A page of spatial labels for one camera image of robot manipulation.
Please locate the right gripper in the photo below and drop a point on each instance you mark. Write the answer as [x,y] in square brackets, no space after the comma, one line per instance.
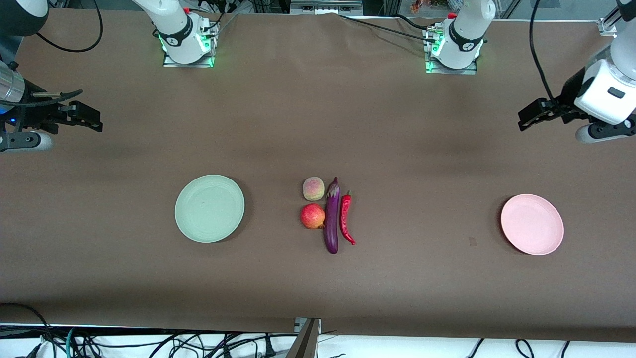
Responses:
[31,115]

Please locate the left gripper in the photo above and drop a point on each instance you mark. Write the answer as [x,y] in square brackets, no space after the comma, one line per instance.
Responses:
[568,96]

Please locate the red chili pepper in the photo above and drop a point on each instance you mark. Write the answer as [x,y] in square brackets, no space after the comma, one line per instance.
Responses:
[345,214]

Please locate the purple eggplant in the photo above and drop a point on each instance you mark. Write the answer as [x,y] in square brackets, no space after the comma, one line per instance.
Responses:
[331,223]

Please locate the yellow pink peach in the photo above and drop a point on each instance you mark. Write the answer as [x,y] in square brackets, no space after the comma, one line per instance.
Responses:
[313,189]

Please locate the red pomegranate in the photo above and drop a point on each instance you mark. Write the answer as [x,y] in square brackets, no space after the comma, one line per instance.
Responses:
[312,216]

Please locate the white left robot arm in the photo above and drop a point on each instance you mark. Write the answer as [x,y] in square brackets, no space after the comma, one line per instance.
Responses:
[464,35]

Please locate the pink round plate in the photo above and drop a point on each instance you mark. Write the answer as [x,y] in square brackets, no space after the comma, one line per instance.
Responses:
[531,224]

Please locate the pale green round plate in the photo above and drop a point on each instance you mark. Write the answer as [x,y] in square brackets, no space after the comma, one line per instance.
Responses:
[209,209]

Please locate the orange red toy pile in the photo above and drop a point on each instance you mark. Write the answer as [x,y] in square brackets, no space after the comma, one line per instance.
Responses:
[427,5]

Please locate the brown table cloth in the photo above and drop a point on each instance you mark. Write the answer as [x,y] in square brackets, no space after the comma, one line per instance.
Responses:
[397,283]

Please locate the silver metal box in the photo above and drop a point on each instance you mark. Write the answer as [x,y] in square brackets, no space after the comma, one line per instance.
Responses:
[325,6]

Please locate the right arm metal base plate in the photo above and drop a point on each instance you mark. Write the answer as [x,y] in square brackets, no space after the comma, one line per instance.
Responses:
[169,63]

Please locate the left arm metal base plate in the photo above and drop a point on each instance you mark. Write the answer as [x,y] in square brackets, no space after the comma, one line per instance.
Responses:
[447,71]

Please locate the aluminium frame profile with bracket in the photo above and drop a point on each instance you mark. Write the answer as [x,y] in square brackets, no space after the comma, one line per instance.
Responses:
[607,25]

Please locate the grey metal post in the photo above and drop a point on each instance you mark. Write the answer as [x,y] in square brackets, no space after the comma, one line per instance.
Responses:
[305,340]

